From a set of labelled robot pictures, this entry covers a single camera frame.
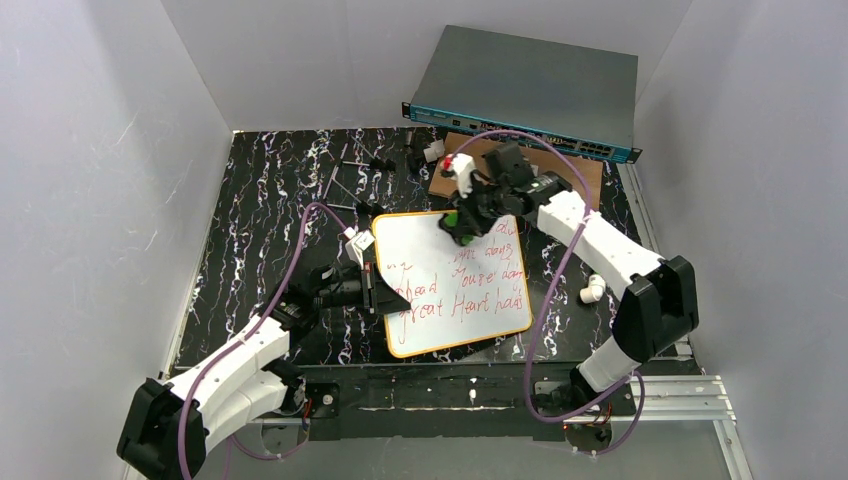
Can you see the brown wooden board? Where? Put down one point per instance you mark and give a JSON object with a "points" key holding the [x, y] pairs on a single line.
{"points": [[543, 161]]}

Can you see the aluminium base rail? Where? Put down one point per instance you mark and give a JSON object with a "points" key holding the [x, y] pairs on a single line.
{"points": [[415, 401]]}

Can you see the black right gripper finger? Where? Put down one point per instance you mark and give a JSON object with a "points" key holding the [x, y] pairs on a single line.
{"points": [[479, 226], [449, 223]]}

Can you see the white pvc elbow near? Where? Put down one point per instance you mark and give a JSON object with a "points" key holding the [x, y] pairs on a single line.
{"points": [[594, 290]]}

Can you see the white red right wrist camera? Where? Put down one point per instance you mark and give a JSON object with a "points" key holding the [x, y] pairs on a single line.
{"points": [[459, 167]]}

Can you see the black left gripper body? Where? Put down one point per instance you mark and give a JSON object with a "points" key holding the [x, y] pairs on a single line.
{"points": [[371, 288]]}

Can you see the yellow framed whiteboard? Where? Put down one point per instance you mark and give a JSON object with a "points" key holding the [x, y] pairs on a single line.
{"points": [[457, 294]]}

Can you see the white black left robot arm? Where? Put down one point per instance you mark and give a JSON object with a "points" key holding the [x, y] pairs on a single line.
{"points": [[232, 378]]}

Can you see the white pvc elbow far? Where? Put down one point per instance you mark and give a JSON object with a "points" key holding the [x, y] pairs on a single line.
{"points": [[434, 151]]}

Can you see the green black whiteboard eraser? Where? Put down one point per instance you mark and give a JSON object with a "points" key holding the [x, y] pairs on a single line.
{"points": [[464, 228]]}

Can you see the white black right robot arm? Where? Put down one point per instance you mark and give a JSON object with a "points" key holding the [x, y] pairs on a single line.
{"points": [[657, 299]]}

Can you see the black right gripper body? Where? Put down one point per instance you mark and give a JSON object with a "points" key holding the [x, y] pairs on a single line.
{"points": [[478, 204]]}

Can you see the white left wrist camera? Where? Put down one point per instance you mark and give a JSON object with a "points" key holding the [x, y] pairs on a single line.
{"points": [[357, 242]]}

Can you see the teal grey network switch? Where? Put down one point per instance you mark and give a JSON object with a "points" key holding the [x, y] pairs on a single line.
{"points": [[580, 100]]}

